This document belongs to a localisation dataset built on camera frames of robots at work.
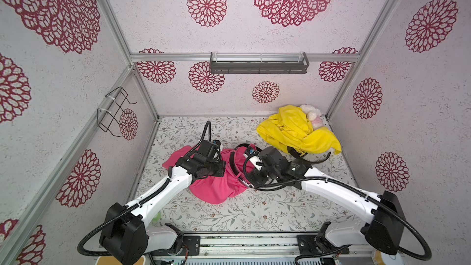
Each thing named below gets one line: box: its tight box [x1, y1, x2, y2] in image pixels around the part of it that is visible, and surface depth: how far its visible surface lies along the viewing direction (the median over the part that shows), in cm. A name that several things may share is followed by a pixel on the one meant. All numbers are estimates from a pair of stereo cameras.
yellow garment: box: [256, 104, 342, 155], surface depth 101 cm
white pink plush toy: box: [299, 104, 324, 130], surface depth 105 cm
